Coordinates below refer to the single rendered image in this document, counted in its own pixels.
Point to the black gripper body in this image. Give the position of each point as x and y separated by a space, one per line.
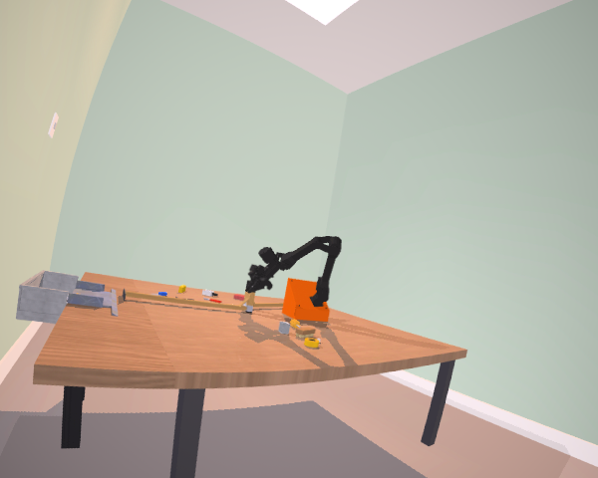
265 279

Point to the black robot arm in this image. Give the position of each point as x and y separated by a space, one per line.
290 258

